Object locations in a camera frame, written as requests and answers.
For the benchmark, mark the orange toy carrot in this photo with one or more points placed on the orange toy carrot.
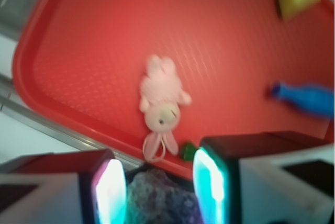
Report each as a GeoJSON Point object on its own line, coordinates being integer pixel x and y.
{"type": "Point", "coordinates": [187, 151]}

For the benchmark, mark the pink plush bunny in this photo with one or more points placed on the pink plush bunny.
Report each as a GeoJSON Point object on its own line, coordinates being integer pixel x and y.
{"type": "Point", "coordinates": [161, 95]}

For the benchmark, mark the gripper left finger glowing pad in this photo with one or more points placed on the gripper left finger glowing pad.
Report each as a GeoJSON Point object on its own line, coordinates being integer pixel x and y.
{"type": "Point", "coordinates": [77, 187]}

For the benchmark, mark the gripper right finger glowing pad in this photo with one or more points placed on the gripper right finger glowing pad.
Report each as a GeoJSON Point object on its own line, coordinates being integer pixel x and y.
{"type": "Point", "coordinates": [269, 177]}

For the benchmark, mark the blue toy bottle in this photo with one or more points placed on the blue toy bottle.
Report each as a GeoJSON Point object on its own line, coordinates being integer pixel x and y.
{"type": "Point", "coordinates": [316, 100]}

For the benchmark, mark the red plastic tray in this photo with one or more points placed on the red plastic tray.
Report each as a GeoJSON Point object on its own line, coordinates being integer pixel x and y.
{"type": "Point", "coordinates": [80, 63]}

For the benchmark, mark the brown rock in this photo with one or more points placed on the brown rock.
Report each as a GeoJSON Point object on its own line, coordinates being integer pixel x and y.
{"type": "Point", "coordinates": [152, 197]}

